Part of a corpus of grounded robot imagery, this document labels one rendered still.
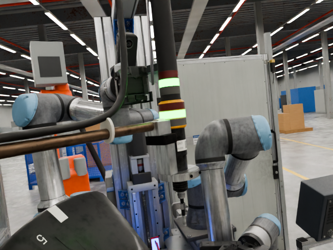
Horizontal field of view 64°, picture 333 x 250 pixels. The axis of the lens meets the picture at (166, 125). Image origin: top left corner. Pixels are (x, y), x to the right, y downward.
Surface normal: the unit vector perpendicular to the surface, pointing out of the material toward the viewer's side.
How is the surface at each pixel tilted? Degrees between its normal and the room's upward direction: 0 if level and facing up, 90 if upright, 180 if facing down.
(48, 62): 90
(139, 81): 90
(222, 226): 78
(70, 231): 43
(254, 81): 90
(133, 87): 90
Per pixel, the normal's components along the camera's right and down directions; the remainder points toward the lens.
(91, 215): 0.45, -0.82
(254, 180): 0.24, 0.03
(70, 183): 0.48, 0.00
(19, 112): -0.54, -0.03
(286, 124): -0.02, 0.06
